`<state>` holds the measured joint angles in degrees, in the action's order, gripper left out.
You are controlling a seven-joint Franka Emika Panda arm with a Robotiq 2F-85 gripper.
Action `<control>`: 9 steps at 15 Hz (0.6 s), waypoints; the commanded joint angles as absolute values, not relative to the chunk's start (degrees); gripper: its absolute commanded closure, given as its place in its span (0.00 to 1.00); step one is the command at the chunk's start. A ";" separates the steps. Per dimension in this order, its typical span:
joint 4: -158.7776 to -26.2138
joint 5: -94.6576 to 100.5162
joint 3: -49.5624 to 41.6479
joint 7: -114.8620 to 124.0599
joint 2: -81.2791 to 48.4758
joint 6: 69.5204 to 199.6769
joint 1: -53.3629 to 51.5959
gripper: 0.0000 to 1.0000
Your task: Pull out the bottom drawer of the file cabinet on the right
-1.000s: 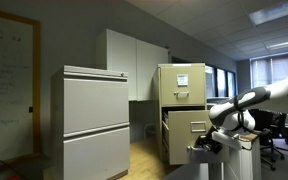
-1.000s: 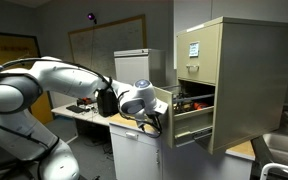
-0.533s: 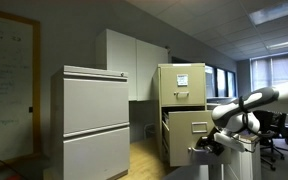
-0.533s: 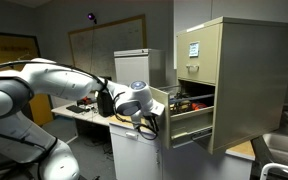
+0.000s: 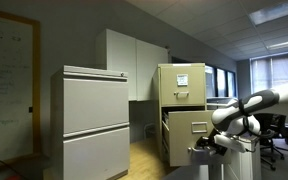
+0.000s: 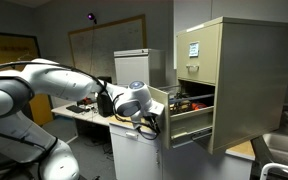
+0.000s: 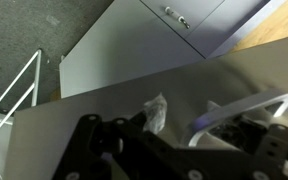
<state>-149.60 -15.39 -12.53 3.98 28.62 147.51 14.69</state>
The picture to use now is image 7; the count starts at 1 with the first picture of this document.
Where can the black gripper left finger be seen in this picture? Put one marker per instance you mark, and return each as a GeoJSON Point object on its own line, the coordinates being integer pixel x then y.
{"type": "Point", "coordinates": [117, 150]}

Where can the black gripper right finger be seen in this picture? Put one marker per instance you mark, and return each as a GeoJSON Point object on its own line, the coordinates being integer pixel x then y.
{"type": "Point", "coordinates": [280, 150]}

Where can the beige file cabinet drawer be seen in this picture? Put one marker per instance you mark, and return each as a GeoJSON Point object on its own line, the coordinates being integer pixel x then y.
{"type": "Point", "coordinates": [84, 106]}

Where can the grey base cabinet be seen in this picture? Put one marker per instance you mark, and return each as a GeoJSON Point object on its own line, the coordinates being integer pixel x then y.
{"type": "Point", "coordinates": [124, 50]}

